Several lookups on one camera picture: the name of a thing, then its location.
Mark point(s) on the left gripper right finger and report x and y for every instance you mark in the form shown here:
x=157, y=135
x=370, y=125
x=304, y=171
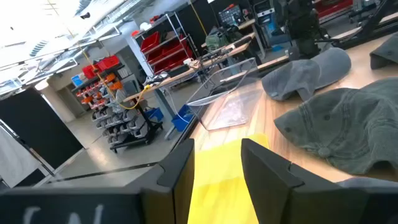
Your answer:
x=280, y=193

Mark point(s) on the red storage bins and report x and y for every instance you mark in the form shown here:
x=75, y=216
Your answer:
x=105, y=63

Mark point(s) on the yellow plastic bin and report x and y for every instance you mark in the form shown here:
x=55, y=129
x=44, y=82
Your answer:
x=217, y=186

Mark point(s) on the blue machine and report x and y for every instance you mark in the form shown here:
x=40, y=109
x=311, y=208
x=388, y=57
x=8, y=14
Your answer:
x=270, y=21

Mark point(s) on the green backpack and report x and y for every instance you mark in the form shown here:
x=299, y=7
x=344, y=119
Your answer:
x=216, y=40

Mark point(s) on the black partition panel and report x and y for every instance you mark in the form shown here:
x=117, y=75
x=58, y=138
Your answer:
x=37, y=127

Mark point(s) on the grey towel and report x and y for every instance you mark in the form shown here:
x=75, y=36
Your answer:
x=385, y=53
x=373, y=183
x=348, y=130

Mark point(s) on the wooden workbench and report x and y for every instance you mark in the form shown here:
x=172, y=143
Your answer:
x=186, y=73

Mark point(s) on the black metal frame strut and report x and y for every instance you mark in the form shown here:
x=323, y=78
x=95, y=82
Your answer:
x=370, y=28

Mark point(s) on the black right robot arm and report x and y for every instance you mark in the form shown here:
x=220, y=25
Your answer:
x=301, y=25

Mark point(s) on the red cabinet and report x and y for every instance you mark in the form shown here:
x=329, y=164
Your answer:
x=332, y=7

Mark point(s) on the grey baseball cap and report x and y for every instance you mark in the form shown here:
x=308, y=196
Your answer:
x=295, y=77

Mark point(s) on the parts bin rack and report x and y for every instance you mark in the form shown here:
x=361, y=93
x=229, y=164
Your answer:
x=124, y=124

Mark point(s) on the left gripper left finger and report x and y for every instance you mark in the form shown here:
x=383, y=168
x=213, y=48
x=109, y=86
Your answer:
x=174, y=186

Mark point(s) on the black ceiling camera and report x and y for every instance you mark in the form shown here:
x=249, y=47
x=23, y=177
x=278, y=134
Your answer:
x=85, y=15

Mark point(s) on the blue plastic bin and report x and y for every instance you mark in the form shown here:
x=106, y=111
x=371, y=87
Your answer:
x=155, y=113
x=182, y=119

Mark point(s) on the clear plastic bin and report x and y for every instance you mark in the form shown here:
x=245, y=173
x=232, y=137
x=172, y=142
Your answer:
x=233, y=105

